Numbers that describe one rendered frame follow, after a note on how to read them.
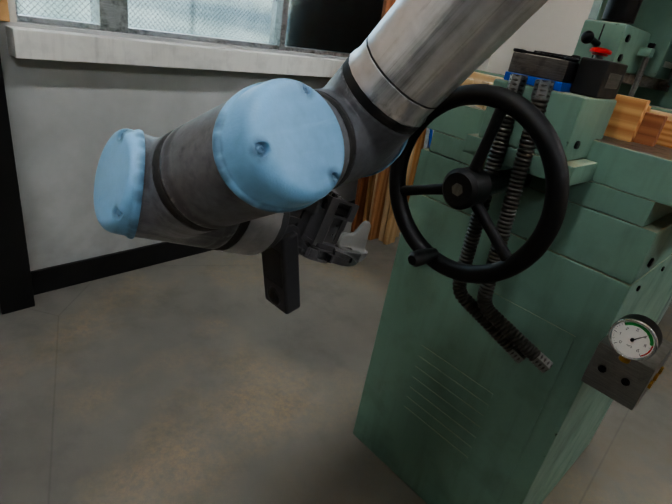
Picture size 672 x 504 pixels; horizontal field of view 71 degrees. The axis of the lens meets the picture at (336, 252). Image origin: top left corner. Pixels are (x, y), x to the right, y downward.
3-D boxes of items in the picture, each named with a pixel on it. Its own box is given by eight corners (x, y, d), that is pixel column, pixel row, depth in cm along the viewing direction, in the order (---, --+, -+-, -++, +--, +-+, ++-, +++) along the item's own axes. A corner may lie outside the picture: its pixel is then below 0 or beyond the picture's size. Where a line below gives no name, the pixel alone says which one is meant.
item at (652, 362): (579, 381, 76) (599, 341, 73) (605, 355, 85) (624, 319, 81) (634, 413, 71) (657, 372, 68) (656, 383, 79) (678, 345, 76)
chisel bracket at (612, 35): (566, 71, 83) (584, 18, 79) (594, 76, 92) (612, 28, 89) (608, 79, 79) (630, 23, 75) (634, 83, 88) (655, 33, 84)
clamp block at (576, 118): (474, 135, 76) (491, 77, 72) (514, 133, 84) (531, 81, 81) (563, 163, 66) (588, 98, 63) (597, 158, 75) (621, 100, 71)
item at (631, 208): (428, 150, 94) (433, 130, 92) (483, 146, 108) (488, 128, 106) (643, 227, 69) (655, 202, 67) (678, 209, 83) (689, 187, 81)
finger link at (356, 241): (394, 230, 66) (355, 218, 59) (376, 268, 67) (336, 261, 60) (378, 222, 68) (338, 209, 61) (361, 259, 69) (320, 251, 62)
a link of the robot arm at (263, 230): (233, 265, 47) (187, 228, 52) (269, 270, 50) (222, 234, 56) (266, 181, 45) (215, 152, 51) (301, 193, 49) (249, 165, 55)
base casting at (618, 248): (409, 189, 99) (419, 146, 95) (531, 169, 137) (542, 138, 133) (634, 287, 71) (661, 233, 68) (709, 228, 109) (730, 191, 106)
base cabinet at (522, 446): (349, 432, 129) (406, 188, 99) (464, 360, 168) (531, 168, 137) (491, 568, 102) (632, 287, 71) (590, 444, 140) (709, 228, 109)
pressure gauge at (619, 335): (595, 355, 71) (618, 310, 68) (604, 347, 74) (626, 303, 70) (640, 379, 67) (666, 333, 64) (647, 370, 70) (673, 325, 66)
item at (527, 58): (502, 79, 71) (514, 40, 69) (535, 82, 79) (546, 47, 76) (589, 97, 63) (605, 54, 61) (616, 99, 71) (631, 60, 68)
